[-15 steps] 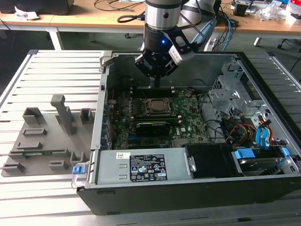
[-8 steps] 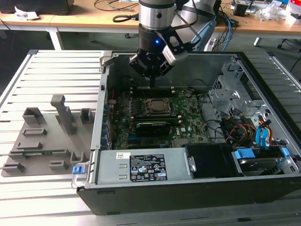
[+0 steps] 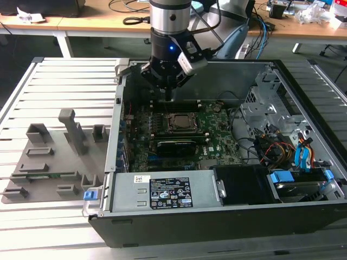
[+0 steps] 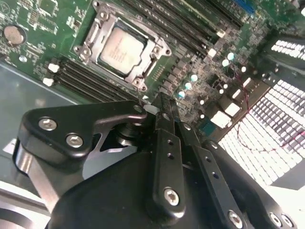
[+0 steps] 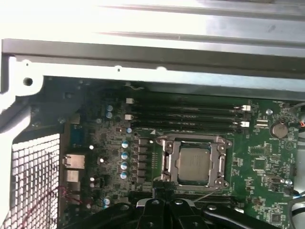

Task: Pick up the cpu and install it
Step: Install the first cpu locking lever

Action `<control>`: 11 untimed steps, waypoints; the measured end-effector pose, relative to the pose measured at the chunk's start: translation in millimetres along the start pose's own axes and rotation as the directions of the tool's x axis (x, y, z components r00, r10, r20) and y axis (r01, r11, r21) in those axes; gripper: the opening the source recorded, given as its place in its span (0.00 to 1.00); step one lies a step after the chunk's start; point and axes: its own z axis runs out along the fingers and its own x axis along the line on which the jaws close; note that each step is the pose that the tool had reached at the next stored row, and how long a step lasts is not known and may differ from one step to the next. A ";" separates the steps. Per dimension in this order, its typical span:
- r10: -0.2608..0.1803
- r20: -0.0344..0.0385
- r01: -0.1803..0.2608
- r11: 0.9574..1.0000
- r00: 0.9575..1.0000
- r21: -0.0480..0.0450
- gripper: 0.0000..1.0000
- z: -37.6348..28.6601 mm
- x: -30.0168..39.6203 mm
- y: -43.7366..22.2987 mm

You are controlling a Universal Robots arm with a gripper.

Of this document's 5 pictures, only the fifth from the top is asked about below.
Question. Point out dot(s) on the black PC case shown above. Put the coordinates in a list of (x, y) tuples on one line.
[(143, 55)]

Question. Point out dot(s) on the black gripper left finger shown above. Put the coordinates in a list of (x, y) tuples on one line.
[(152, 214)]

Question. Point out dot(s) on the CPU socket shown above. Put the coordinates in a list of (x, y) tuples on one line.
[(159, 145)]

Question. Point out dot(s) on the silver coin battery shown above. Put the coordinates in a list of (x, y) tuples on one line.
[(279, 130)]

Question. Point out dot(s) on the metal socket cover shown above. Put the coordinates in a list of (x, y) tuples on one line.
[(174, 164)]

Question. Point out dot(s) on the green motherboard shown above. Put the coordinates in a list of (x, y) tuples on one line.
[(262, 152)]

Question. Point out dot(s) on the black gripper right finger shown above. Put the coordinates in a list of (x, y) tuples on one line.
[(178, 214)]

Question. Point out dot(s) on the silver CPU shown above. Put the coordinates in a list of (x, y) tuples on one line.
[(194, 164)]

